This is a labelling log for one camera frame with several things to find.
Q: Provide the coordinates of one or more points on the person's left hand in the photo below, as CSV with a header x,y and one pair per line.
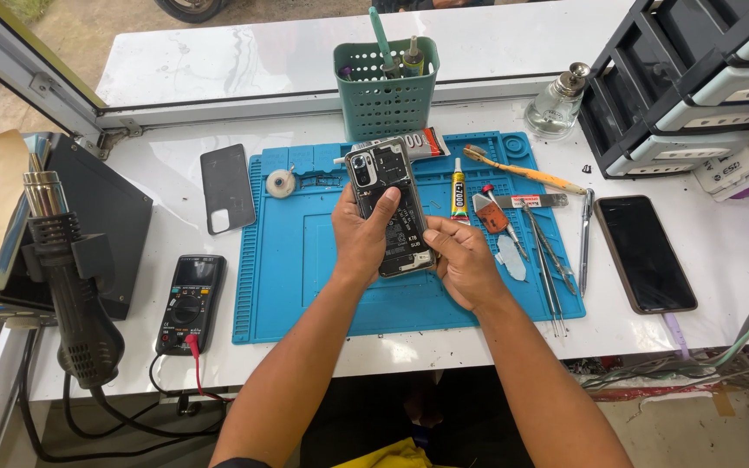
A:
x,y
358,237

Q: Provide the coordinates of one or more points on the person's right hand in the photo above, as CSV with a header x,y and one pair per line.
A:
x,y
465,263

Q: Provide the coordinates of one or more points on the smartphone without back cover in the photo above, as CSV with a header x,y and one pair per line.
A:
x,y
387,195

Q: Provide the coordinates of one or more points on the white plastic pick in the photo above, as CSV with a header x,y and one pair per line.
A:
x,y
512,257

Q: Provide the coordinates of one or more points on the orange triangular pick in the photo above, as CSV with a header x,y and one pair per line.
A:
x,y
490,213

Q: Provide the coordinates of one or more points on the blue silicone repair mat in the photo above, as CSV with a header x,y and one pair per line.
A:
x,y
296,260

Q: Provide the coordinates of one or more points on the small yellow glue tube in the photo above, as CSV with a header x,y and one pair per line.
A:
x,y
458,192

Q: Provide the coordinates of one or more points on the metal tweezers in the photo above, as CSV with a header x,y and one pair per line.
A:
x,y
553,250
549,279

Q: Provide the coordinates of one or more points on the white tape roll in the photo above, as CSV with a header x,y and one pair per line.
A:
x,y
280,183

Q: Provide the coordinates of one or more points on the yellow toothbrush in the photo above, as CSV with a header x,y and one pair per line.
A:
x,y
524,172

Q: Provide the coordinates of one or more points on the large grey glue tube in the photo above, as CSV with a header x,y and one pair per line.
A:
x,y
423,144

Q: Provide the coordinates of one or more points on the silver pen tool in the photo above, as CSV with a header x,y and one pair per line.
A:
x,y
585,240

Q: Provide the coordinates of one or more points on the dark grey phone back cover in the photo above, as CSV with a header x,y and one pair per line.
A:
x,y
227,188

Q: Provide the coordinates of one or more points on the teal perforated plastic basket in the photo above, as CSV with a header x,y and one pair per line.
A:
x,y
384,97

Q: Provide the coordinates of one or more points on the black smartphone with brown case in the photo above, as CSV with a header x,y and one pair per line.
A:
x,y
644,253

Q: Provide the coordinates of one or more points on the black digital multimeter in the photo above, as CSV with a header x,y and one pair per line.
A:
x,y
190,302

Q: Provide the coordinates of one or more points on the glass alcohol dispenser bottle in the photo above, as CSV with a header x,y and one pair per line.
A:
x,y
555,104

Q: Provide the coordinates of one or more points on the small green glue bottle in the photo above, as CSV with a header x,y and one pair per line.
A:
x,y
413,58

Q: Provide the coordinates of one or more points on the yellow cloth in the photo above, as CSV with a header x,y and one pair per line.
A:
x,y
391,455

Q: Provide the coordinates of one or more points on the red multimeter probe lead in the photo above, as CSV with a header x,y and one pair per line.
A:
x,y
196,364

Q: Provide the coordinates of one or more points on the black hot air station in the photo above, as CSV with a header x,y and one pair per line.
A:
x,y
105,221

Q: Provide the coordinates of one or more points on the white labelled box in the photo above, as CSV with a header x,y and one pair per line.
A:
x,y
729,170

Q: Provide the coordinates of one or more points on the black drawer organizer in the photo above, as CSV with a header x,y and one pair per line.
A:
x,y
686,84

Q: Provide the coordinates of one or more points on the vehicle tyre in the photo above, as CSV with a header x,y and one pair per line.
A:
x,y
189,8

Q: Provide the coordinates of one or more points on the black hot air gun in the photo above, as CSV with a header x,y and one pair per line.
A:
x,y
72,286

